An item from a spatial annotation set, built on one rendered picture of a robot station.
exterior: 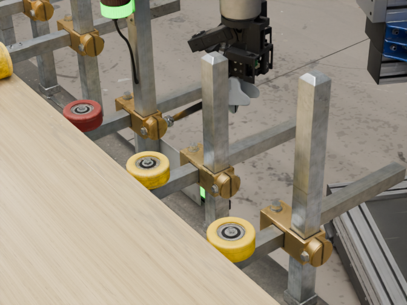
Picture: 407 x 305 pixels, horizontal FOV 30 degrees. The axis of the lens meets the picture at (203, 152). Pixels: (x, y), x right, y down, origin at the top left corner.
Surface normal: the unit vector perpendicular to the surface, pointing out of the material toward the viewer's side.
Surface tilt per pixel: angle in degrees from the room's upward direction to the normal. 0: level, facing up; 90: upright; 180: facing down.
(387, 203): 0
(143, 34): 90
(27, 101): 0
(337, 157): 0
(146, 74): 90
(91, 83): 90
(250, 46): 90
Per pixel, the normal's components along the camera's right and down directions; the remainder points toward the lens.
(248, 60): -0.55, 0.47
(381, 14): 0.15, 0.55
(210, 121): -0.80, 0.35
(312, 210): 0.59, 0.44
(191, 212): -0.03, -0.83
